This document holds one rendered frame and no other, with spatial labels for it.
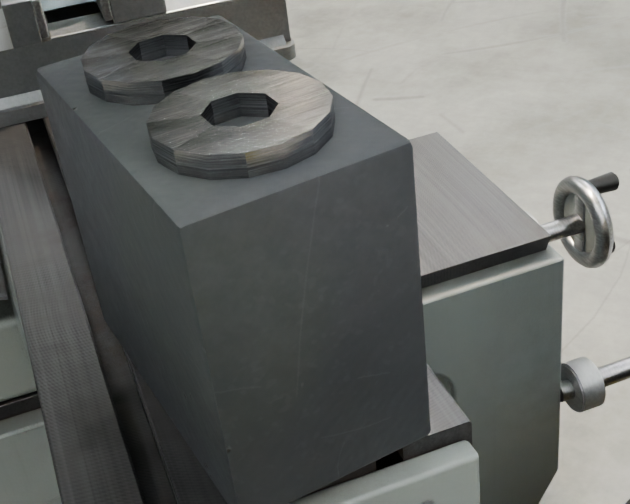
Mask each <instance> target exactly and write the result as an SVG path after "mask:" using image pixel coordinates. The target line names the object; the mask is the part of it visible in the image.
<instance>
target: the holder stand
mask: <svg viewBox="0 0 630 504"><path fill-rule="evenodd" d="M37 79H38V82H39V86H40V89H41V93H42V97H43V100H44V104H45V107H46V111H47V115H48V118H49V122H50V126H51V129H52V133H53V136H54V140H55V144H56V147H57V151H58V154H59V158H60V162H61V165H62V169H63V172H64V176H65V180H66V183H67V187H68V190H69V194H70V198H71V201H72V205H73V209H74V212H75V216H76V219H77V223H78V227H79V230H80V234H81V237H82V241H83V245H84V248H85V252H86V255H87V259H88V263H89V266H90V270H91V273H92V277H93V281H94V284H95V288H96V292H97V295H98V299H99V302H100V306H101V310H102V313H103V317H104V320H105V321H106V323H107V324H108V326H109V327H110V329H111V330H112V332H113V333H114V335H115V336H116V338H117V339H118V341H119V342H120V344H121V345H122V347H123V348H124V350H125V351H126V353H127V354H128V356H129V357H130V359H131V360H132V362H133V363H134V365H135V366H136V368H137V369H138V371H139V372H140V374H141V375H142V377H143V378H144V380H145V381H146V383H147V384H148V386H149V387H150V389H151V390H152V392H153V393H154V395H155V396H156V398H157V399H158V401H159V402H160V404H161V405H162V407H163V408H164V410H165V411H166V413H167V414H168V416H169V417H170V419H171V420H172V422H173V423H174V425H175V426H176V428H177V429H178V431H179V432H180V434H181V435H182V437H183V438H184V440H185V441H186V443H187V444H188V446H189V447H190V449H191V450H192V452H193V453H194V455H195V456H196V458H197V459H198V461H199V462H200V464H201V465H202V467H203V468H204V470H205V471H206V473H207V474H208V476H209V477H210V479H211V480H212V482H213V483H214V485H215V486H216V488H217V489H218V491H219V492H220V494H221V495H222V497H223V498H224V500H225V501H226V503H227V504H289V503H291V502H293V501H295V500H297V499H299V498H301V497H303V496H305V495H307V494H309V493H311V492H313V491H315V490H317V489H319V488H321V487H324V486H326V485H328V484H330V483H332V482H334V481H336V480H338V479H340V478H342V477H344V476H346V475H348V474H350V473H352V472H354V471H356V470H358V469H360V468H362V467H364V466H366V465H368V464H370V463H372V462H374V461H377V460H379V459H381V458H383V457H385V456H387V455H389V454H391V453H393V452H395V451H397V450H399V449H401V448H403V447H405V446H407V445H409V444H411V443H413V442H415V441H417V440H419V439H421V438H423V437H425V436H427V435H428V434H429V433H430V431H431V425H430V409H429V394H428V378H427V363H426V347H425V332H424V316H423V301H422V285H421V270H420V254H419V239H418V223H417V208H416V192H415V177H414V161H413V147H412V145H411V142H410V141H409V139H407V138H406V137H404V136H403V135H401V134H400V133H398V132H397V131H395V130H394V129H392V128H390V127H389V126H387V125H386V124H384V123H383V122H381V121H380V120H378V119H377V118H375V117H374V116H372V115H371V114H369V113H368V112H366V111H365V110H363V109H362V108H360V107H359V106H357V105H356V104H354V103H353V102H351V101H350V100H348V99H346V98H345V97H343V96H342V95H340V94H339V93H337V92H336V91H334V90H333V89H331V88H330V87H328V86H327V85H325V84H324V83H322V82H321V81H319V80H318V79H316V78H315V77H313V76H312V75H310V74H309V73H307V72H305V71H304V70H302V69H301V68H299V67H298V66H296V65H295V64H293V63H292V62H290V61H289V60H287V59H286V58H284V57H283V56H281V55H280V54H278V53H277V52H275V51H274V50H272V49H271V48H269V47H268V46H266V45H265V44H263V43H261V42H260V41H258V40H257V39H255V38H254V37H252V36H251V35H249V34H248V33H246V32H245V31H243V30H242V29H240V28H239V27H237V26H236V25H234V24H233V23H231V22H230V21H228V20H227V19H225V18H224V17H222V16H220V15H215V16H211V17H208V18H206V17H195V16H188V17H175V18H162V19H158V20H153V21H148V22H144V23H139V24H135V25H132V26H129V27H126V28H124V29H121V30H118V31H116V32H113V33H110V34H108V35H106V36H105V37H103V38H102V39H100V40H99V41H97V42H95V43H94V44H92V45H91V46H89V48H88V49H87V51H86V52H85V54H83V55H80V56H77V57H73V58H70V59H67V60H63V61H60V62H56V63H53V64H50V65H46V66H43V67H40V68H39V69H37Z"/></svg>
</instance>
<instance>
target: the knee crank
mask: <svg viewBox="0 0 630 504"><path fill-rule="evenodd" d="M629 378H630V357H627V358H624V359H621V360H619V361H616V362H613V363H610V364H607V365H604V366H601V367H598V368H597V366H596V365H595V364H594V363H593V362H592V361H591V360H590V359H588V358H587V357H579V358H576V359H573V360H571V361H568V362H565V363H562V364H561V390H560V402H564V401H565V402H566V403H567V404H568V406H569V407H570V408H571V409H572V410H574V411H576V412H578V413H581V412H584V411H587V410H589V409H592V408H595V407H598V406H601V405H602V404H603V403H604V401H605V397H606V390H605V387H607V386H610V385H612V384H615V383H618V382H621V381H624V380H627V379H629Z"/></svg>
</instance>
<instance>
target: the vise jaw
mask: <svg viewBox="0 0 630 504"><path fill-rule="evenodd" d="M96 2H97V4H98V7H99V9H100V11H101V13H102V15H103V18H104V20H105V21H110V20H113V22H114V23H120V22H124V21H129V20H134V19H138V18H143V17H147V16H152V15H157V14H161V13H166V12H167V6H166V1H165V0H96Z"/></svg>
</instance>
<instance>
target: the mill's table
mask: <svg viewBox="0 0 630 504"><path fill-rule="evenodd" d="M0 225H1V230H2V234H3V239H4V243H5V248H6V253H7V257H8V262H9V266H10V271H11V275H12V280H13V284H14V289H15V293H16V298H17V302H18V307H19V311H20V316H21V320H22V325H23V330H24V334H25V339H26V343H27V348H28V352H29V357H30V361H31V366H32V370H33V375H34V379H35V384H36V388H37V393H38V398H39V402H40V407H41V411H42V416H43V420H44V425H45V429H46V434H47V438H48V443H49V447H50V452H51V456H52V461H53V466H54V470H55V475H56V479H57V484H58V488H59V493H60V497H61V502H62V504H227V503H226V501H225V500H224V498H223V497H222V495H221V494H220V492H219V491H218V489H217V488H216V486H215V485H214V483H213V482H212V480H211V479H210V477H209V476H208V474H207V473H206V471H205V470H204V468H203V467H202V465H201V464H200V462H199V461H198V459H197V458H196V456H195V455H194V453H193V452H192V450H191V449H190V447H189V446H188V444H187V443H186V441H185V440H184V438H183V437H182V435H181V434H180V432H179V431H178V429H177V428H176V426H175V425H174V423H173V422H172V420H171V419H170V417H169V416H168V414H167V413H166V411H165V410H164V408H163V407H162V405H161V404H160V402H159V401H158V399H157V398H156V396H155V395H154V393H153V392H152V390H151V389H150V387H149V386H148V384H147V383H146V381H145V380H144V378H143V377H142V375H141V374H140V372H139V371H138V369H137V368H136V366H135V365H134V363H133V362H132V360H131V359H130V357H129V356H128V354H127V353H126V351H125V350H124V348H123V347H122V345H121V344H120V342H119V341H118V339H117V338H116V336H115V335H114V333H113V332H112V330H111V329H110V327H109V326H108V324H107V323H106V321H105V320H104V317H103V313H102V310H101V306H100V302H99V299H98V295H97V292H96V288H95V284H94V281H93V277H92V273H91V270H90V266H89V263H88V259H87V255H86V252H85V248H84V245H83V241H82V237H81V234H80V230H79V227H78V223H77V219H76V216H75V212H74V209H73V205H72V201H71V198H70V194H69V190H68V187H67V183H66V180H65V176H64V172H63V169H62V165H61V162H60V158H59V154H58V151H57V147H56V144H55V140H54V136H53V133H52V129H51V126H50V122H49V118H48V117H44V118H40V119H36V120H32V121H27V122H23V123H19V124H14V125H10V126H6V127H1V128H0ZM427 378H428V394H429V409H430V425H431V431H430V433H429V434H428V435H427V436H425V437H423V438H421V439H419V440H417V441H415V442H413V443H411V444H409V445H407V446H405V447H403V448H401V449H399V450H397V451H395V452H393V453H391V454H389V455H387V456H385V457H383V458H381V459H379V460H377V461H374V462H372V463H370V464H368V465H366V466H364V467H362V468H360V469H358V470H356V471H354V472H352V473H350V474H348V475H346V476H344V477H342V478H340V479H338V480H336V481H334V482H332V483H330V484H328V485H326V486H324V487H321V488H319V489H317V490H315V491H313V492H311V493H309V494H307V495H305V496H303V497H301V498H299V499H297V500H295V501H293V502H291V503H289V504H480V483H479V456H478V453H477V452H476V451H475V449H474V448H473V447H472V422H471V421H470V420H469V418H468V417H467V416H466V414H465V413H464V412H463V410H462V409H461V408H460V406H459V405H458V404H457V402H456V401H455V400H454V398H453V397H452V396H451V394H450V393H449V392H448V390H447V389H446V388H445V386H444V385H443V384H442V382H441V381H440V380H439V378H438V377H437V376H436V374H435V373H434V372H433V370H432V369H431V368H430V366H429V365H428V364H427Z"/></svg>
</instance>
